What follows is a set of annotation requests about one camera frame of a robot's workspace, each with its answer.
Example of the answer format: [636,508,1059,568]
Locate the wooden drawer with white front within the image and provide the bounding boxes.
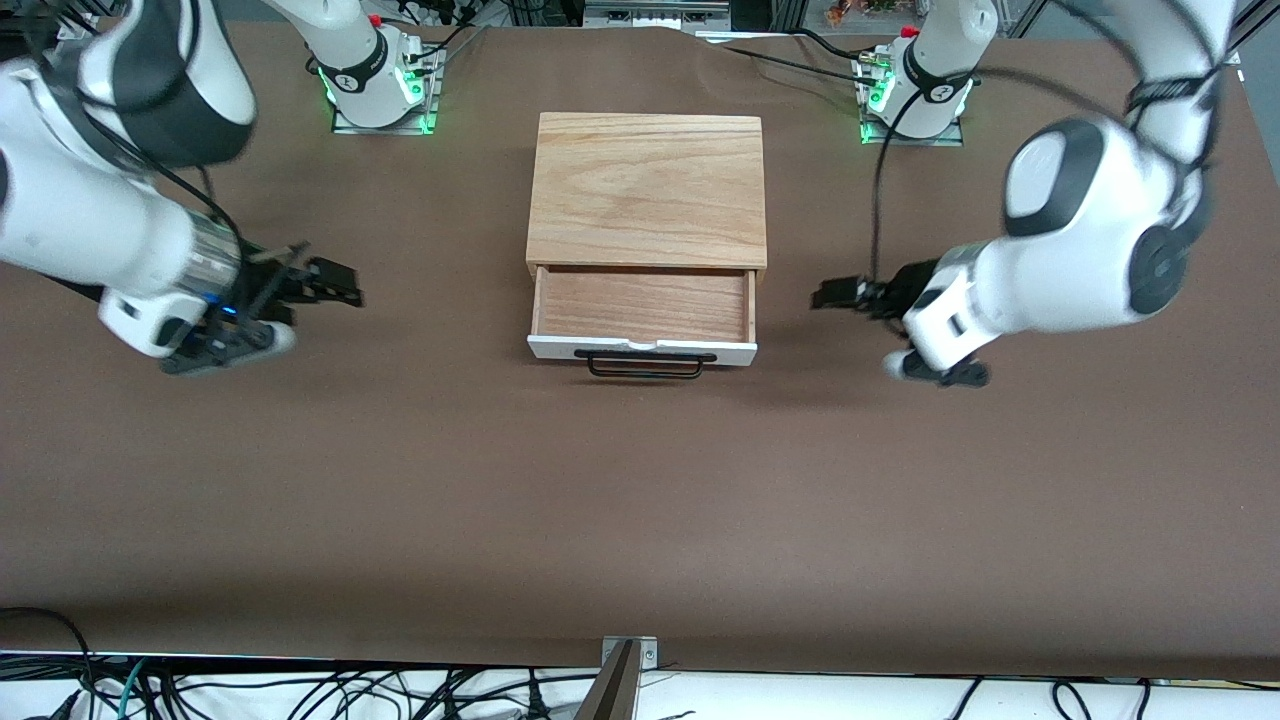
[527,265,759,368]

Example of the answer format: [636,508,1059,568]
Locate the light wooden drawer cabinet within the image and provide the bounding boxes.
[526,112,769,287]

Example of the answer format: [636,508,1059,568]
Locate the brown table cover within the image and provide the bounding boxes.
[0,18,1280,681]

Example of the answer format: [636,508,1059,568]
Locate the grey power strip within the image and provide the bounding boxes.
[583,0,732,29]

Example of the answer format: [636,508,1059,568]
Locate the dark mounting pole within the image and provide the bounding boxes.
[574,640,642,720]

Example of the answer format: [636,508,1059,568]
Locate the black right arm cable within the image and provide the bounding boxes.
[20,0,263,321]

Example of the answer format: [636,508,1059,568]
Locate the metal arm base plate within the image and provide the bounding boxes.
[330,45,443,136]
[858,55,967,148]

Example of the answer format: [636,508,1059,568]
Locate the black wire drawer handle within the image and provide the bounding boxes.
[575,349,719,380]

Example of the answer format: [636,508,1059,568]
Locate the black cable tangle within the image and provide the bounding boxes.
[150,662,601,720]

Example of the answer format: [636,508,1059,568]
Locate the small metal bracket plate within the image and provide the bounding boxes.
[600,636,660,670]

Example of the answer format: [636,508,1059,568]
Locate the teal cable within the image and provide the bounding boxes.
[115,657,148,720]

